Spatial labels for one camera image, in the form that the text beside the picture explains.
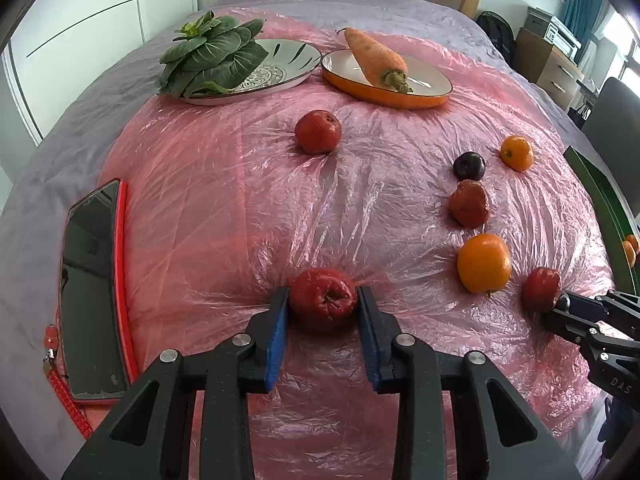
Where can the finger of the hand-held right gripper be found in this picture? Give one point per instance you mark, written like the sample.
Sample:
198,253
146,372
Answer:
585,305
570,327

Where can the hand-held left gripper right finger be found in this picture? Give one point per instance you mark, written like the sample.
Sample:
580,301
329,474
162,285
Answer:
370,340

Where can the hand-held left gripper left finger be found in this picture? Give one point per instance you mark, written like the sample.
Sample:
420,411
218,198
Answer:
277,340

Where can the red apple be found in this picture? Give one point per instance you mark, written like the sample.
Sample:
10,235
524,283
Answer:
317,131
324,300
469,203
541,288

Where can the round orange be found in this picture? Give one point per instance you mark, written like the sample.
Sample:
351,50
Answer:
517,152
484,263
628,256
633,241

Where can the green tray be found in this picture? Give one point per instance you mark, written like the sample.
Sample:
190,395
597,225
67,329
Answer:
600,195

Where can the pink plastic sheet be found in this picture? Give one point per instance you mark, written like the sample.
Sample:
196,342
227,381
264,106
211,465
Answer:
225,210

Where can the dark purple plum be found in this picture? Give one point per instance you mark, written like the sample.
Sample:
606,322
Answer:
469,166

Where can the black phone in red case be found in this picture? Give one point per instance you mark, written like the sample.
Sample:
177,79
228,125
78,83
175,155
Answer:
90,285

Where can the grey chair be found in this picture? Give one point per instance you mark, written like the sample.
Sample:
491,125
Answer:
617,110

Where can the wooden dresser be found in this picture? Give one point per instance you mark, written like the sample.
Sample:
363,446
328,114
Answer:
550,72

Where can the orange oval dish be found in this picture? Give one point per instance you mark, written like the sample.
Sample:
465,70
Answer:
435,89

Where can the window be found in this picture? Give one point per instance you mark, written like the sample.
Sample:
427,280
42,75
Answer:
620,40

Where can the patterned white plate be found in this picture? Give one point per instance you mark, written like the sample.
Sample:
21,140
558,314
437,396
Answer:
282,67

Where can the white printer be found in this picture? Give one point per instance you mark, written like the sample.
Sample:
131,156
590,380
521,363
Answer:
555,30

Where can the carrot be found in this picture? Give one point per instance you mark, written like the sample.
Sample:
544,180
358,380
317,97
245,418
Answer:
375,57

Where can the black backpack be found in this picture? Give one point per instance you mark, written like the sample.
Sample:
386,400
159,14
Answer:
497,35

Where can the green bok choy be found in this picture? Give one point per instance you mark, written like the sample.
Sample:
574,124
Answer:
215,55

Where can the purple bed blanket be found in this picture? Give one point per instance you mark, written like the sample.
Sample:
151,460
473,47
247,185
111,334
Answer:
75,125

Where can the teal curtain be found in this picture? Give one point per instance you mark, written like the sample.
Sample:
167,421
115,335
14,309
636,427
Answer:
580,0

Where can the white wardrobe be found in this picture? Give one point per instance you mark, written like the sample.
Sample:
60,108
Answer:
75,25

